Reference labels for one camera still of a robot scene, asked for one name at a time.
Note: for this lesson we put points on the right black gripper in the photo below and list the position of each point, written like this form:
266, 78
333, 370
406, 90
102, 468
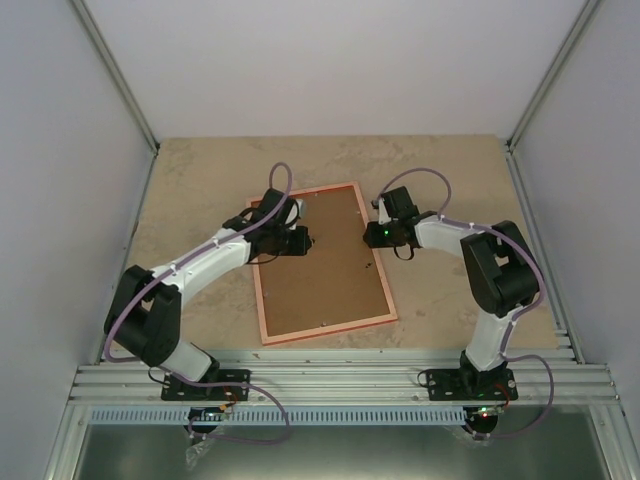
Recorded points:
374, 241

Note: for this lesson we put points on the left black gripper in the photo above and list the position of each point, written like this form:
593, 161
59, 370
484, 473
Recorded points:
302, 244

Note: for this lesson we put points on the red wooden picture frame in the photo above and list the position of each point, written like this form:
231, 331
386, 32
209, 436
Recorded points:
390, 300

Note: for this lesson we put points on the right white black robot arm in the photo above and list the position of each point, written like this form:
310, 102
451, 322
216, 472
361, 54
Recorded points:
504, 279

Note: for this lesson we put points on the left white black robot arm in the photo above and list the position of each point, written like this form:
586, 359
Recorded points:
145, 315

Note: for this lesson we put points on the clear plastic bag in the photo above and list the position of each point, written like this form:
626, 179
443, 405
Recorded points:
198, 447

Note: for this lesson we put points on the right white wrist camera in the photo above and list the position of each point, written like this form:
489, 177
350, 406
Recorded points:
383, 216

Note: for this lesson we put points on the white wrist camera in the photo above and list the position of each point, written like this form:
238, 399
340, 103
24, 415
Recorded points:
383, 216
297, 210

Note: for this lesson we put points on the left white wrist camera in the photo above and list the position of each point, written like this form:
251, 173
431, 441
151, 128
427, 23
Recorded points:
297, 210

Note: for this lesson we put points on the brown frame backing board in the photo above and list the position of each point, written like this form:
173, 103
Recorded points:
320, 265

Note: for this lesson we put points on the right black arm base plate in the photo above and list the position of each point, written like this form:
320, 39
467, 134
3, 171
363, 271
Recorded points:
457, 385

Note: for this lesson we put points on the aluminium rail platform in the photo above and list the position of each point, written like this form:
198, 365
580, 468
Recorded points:
567, 423

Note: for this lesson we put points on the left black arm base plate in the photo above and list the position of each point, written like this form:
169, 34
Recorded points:
222, 385

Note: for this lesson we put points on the right aluminium corner post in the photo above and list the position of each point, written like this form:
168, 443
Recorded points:
567, 48

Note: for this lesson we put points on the aluminium corner post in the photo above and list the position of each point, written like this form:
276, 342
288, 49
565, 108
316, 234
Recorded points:
93, 32
567, 48

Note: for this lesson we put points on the light blue cable duct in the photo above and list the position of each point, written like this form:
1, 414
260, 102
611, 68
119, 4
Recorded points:
272, 416

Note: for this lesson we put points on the left aluminium corner post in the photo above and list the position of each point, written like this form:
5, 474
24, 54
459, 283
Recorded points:
93, 32

